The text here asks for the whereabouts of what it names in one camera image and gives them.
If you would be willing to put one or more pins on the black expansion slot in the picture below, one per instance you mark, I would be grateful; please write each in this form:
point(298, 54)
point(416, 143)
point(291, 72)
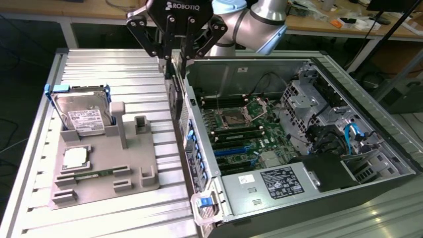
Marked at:
point(236, 168)
point(232, 162)
point(228, 145)

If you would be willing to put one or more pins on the black floor box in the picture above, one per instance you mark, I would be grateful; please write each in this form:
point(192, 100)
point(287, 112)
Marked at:
point(406, 96)

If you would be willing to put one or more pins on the blue disk caddy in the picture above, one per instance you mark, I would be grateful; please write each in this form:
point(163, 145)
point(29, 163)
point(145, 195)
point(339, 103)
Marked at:
point(60, 88)

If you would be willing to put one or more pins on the green motherboard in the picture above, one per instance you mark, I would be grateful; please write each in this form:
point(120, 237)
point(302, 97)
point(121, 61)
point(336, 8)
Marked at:
point(274, 134)

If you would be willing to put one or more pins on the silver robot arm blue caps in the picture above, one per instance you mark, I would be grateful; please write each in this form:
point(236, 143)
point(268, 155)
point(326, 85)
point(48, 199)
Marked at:
point(258, 24)

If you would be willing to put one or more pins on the silver CPU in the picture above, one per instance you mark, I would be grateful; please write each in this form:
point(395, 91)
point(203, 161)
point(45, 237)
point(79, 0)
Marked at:
point(76, 158)

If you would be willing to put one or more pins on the black computer mouse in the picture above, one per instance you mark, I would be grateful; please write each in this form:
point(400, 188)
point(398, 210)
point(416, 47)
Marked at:
point(383, 20)

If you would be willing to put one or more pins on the silver hard disk white label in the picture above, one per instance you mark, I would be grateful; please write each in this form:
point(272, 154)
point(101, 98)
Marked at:
point(83, 109)

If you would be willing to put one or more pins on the green RAM stick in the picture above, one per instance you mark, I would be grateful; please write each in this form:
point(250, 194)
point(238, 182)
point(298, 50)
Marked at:
point(93, 173)

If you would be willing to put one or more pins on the grey power supply with labels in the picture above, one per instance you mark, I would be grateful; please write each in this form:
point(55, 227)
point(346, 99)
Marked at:
point(238, 205)

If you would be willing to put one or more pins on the open black PC case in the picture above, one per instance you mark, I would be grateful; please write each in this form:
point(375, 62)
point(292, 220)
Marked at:
point(379, 208)

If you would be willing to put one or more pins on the black and white device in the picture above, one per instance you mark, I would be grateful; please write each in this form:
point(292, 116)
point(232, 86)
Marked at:
point(348, 20)

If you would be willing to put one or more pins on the wooden desk white frame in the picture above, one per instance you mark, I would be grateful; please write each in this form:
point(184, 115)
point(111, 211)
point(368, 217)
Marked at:
point(49, 10)
point(310, 26)

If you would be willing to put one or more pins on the small orange box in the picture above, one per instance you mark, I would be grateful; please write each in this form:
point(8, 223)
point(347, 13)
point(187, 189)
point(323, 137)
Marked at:
point(336, 23)

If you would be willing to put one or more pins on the grey parts rack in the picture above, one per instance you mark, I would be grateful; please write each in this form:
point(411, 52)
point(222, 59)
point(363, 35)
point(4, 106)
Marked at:
point(108, 178)

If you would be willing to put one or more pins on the black plastic shroud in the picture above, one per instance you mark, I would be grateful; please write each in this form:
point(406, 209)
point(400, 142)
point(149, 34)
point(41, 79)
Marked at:
point(326, 171)

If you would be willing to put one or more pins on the black graphics card green board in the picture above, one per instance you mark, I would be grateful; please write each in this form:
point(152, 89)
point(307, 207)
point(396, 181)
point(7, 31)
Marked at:
point(175, 84)

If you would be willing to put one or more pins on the blue case latch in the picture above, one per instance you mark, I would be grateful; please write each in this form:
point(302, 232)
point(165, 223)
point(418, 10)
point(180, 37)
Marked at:
point(204, 202)

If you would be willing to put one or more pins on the silver chipset heatsink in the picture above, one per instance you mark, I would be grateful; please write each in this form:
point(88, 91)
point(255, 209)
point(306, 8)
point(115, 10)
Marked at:
point(274, 160)

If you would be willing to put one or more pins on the black RAM stick white label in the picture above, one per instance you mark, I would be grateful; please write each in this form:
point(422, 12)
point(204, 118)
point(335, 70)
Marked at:
point(236, 136)

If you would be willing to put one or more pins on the white packaging piece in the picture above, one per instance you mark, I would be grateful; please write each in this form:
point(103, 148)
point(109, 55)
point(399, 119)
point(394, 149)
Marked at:
point(363, 24)

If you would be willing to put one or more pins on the black monitor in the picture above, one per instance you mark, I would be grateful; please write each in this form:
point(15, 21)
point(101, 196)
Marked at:
point(396, 5)

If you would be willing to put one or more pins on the CPU socket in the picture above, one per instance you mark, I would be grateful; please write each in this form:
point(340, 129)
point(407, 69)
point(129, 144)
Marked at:
point(232, 117)

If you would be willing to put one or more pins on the silver perforated disk bay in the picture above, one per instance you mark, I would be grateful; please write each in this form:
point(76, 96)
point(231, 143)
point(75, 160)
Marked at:
point(300, 101)

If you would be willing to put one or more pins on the silver socket cover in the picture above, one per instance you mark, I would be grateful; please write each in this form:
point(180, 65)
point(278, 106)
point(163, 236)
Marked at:
point(256, 106)

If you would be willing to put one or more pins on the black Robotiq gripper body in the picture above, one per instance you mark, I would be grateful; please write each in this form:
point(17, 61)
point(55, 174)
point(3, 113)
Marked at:
point(180, 10)

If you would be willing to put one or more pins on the black stand pole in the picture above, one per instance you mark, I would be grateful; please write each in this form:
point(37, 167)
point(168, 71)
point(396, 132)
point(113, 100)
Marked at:
point(395, 26)

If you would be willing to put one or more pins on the thin metal locking lever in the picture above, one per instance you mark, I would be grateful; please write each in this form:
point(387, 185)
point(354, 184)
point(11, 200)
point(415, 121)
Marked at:
point(218, 101)

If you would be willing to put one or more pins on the clear plastic bags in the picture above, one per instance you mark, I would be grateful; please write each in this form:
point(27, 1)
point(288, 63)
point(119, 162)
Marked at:
point(310, 10)

